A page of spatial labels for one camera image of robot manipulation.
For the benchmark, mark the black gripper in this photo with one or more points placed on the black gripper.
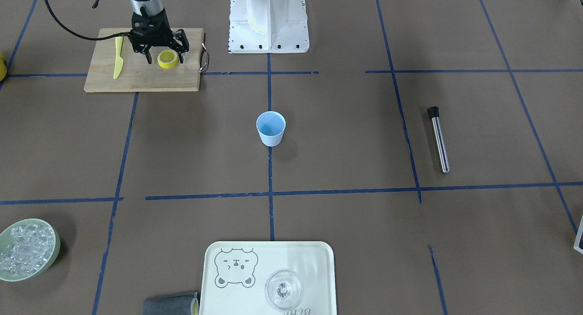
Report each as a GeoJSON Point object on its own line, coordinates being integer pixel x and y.
{"type": "Point", "coordinates": [181, 41]}

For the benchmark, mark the steel muddler black tip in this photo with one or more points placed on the steel muddler black tip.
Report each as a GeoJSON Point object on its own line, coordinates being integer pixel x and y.
{"type": "Point", "coordinates": [434, 115]}

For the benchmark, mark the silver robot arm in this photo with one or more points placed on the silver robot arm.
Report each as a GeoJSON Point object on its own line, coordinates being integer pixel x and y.
{"type": "Point", "coordinates": [147, 8]}

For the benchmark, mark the light blue paper cup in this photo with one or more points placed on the light blue paper cup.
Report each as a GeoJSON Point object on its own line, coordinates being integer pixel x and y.
{"type": "Point", "coordinates": [271, 127]}

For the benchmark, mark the whole yellow lemon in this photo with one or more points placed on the whole yellow lemon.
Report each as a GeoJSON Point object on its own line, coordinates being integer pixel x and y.
{"type": "Point", "coordinates": [3, 68]}

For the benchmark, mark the bamboo cutting board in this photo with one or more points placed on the bamboo cutting board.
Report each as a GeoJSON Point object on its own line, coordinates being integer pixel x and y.
{"type": "Point", "coordinates": [139, 76]}

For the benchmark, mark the yellow plastic knife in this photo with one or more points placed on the yellow plastic knife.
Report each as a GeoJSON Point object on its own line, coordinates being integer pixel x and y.
{"type": "Point", "coordinates": [118, 61]}

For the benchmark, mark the cream bear tray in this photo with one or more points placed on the cream bear tray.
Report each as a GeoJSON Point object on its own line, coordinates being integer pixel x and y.
{"type": "Point", "coordinates": [235, 274]}

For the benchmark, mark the green bowl of ice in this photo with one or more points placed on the green bowl of ice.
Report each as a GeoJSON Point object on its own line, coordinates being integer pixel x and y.
{"type": "Point", "coordinates": [28, 247]}

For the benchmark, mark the grey folded cloth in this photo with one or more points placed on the grey folded cloth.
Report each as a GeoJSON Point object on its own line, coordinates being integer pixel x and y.
{"type": "Point", "coordinates": [177, 304]}

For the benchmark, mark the clear wine glass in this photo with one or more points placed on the clear wine glass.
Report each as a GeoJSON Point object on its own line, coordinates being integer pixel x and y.
{"type": "Point", "coordinates": [284, 290]}

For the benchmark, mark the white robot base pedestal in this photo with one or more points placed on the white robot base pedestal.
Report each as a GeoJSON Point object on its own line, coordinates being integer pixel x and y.
{"type": "Point", "coordinates": [268, 26]}

